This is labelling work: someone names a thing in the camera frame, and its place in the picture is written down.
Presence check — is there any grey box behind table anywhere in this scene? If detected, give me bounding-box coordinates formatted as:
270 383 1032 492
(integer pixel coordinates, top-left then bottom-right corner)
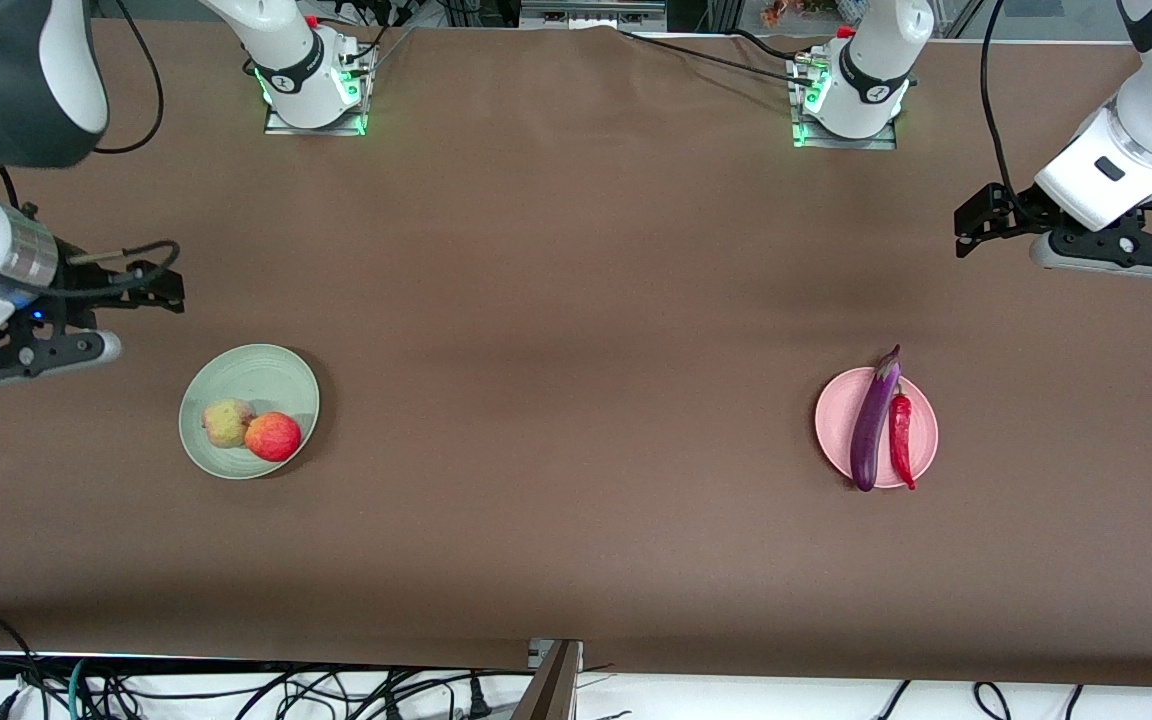
519 0 668 31

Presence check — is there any yellow-red peach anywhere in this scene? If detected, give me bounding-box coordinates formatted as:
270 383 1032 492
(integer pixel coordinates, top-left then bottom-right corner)
202 398 257 449

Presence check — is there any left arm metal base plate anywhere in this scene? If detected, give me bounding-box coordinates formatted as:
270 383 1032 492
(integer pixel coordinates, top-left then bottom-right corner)
791 55 899 151

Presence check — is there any purple eggplant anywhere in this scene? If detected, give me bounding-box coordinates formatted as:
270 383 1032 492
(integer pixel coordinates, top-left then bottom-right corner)
850 344 903 493

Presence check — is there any red pomegranate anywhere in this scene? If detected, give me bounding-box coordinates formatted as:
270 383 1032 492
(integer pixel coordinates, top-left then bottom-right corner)
244 411 303 463

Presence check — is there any brown table cover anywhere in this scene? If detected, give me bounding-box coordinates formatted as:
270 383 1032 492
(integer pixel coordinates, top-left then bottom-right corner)
0 18 1152 691

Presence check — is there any black floor cable bundle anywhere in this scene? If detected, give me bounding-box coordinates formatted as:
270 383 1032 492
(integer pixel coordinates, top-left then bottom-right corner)
86 660 527 720

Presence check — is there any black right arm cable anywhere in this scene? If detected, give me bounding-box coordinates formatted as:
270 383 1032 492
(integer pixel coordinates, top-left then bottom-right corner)
0 0 183 301

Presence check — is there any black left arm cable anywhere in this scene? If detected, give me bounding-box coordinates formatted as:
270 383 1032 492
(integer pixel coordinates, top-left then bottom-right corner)
980 0 1027 201

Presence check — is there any light green plate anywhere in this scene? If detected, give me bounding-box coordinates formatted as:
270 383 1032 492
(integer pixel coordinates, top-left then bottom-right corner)
179 344 321 481

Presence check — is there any red chili pepper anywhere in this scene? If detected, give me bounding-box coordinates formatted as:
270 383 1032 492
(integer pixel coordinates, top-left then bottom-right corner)
889 385 919 491

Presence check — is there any pink plate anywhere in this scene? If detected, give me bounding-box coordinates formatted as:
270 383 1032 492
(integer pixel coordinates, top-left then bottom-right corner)
815 367 939 489

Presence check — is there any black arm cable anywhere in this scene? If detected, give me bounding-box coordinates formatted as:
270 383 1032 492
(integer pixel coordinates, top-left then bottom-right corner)
0 0 183 301
980 0 1027 201

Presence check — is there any thin black table cable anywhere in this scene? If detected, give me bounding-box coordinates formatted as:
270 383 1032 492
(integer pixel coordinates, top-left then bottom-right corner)
616 28 822 89

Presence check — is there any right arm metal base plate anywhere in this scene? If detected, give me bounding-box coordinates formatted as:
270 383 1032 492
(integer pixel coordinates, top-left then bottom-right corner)
264 40 369 136

